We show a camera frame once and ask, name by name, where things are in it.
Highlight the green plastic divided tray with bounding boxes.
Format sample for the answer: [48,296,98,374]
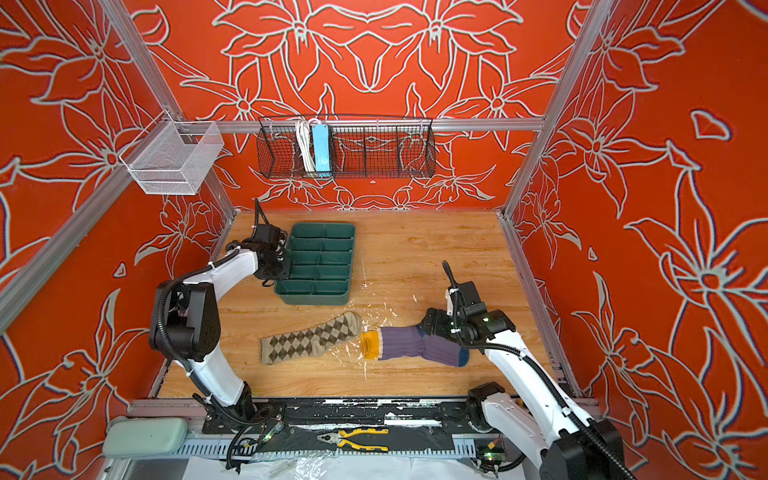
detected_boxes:
[274,222,356,306]

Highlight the purple sock yellow cuff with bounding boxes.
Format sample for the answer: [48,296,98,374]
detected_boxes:
[360,325,470,368]

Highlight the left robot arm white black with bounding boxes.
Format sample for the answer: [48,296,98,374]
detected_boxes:
[149,224,290,425]

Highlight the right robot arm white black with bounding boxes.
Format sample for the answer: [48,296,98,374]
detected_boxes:
[422,279,634,479]

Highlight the beige argyle sock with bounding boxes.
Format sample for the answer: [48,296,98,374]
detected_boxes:
[260,311,363,365]

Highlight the light blue box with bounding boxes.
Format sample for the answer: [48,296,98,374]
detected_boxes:
[312,123,331,176]

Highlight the pale green foam pad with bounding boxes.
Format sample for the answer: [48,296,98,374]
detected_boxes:
[102,417,188,459]

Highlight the white cable bundle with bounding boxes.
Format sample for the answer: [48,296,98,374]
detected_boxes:
[295,118,316,175]

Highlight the white wire mesh basket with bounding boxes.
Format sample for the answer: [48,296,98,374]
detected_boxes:
[120,120,224,196]

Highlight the black wire wall basket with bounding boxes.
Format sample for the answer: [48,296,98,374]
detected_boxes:
[256,115,437,180]

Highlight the yellow handle pliers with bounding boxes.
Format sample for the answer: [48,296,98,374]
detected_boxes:
[316,428,389,453]

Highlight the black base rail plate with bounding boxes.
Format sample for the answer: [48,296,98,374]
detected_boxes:
[193,394,497,434]

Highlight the white slotted cable duct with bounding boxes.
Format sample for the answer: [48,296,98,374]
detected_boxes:
[160,438,478,462]

